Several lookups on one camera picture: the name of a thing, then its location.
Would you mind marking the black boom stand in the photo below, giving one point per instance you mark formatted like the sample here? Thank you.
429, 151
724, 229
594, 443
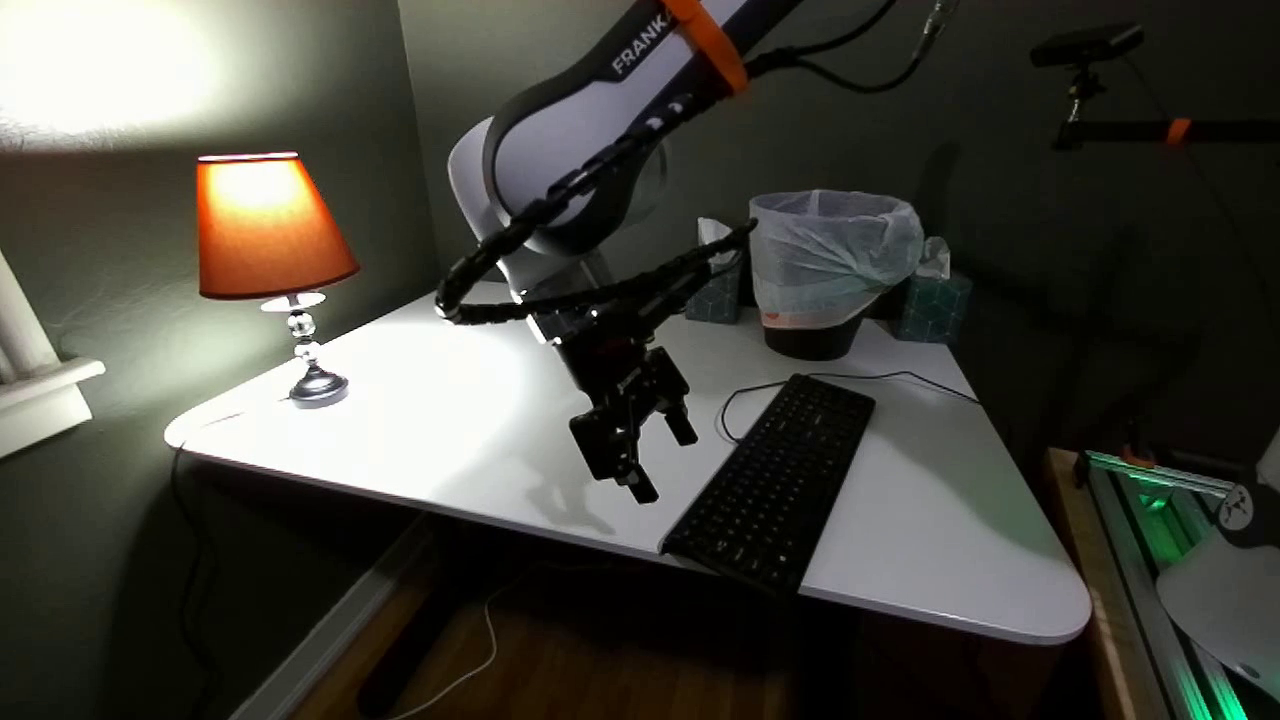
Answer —
1146, 129

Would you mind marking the translucent plastic bin liner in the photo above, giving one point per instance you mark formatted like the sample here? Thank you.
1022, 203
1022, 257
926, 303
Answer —
834, 254

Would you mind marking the black camera on boom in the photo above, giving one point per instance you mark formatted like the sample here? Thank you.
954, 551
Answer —
1087, 47

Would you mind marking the black computer keyboard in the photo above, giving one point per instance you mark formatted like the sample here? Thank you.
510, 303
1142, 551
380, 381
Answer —
780, 480

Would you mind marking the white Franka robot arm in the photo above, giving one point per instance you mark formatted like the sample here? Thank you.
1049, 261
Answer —
587, 134

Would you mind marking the orange shade table lamp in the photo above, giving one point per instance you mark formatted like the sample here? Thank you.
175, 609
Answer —
267, 225

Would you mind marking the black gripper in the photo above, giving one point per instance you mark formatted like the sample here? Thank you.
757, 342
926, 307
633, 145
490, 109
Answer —
616, 362

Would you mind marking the aluminium frame rail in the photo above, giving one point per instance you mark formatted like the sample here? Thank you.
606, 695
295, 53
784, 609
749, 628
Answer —
1132, 534

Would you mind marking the white round disc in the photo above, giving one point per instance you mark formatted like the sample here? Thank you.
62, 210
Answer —
1224, 607

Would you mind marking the teal patterned tissue box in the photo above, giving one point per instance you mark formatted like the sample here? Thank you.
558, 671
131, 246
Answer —
930, 303
708, 287

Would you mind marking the black waste bin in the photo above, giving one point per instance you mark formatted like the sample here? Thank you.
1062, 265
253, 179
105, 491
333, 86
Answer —
804, 339

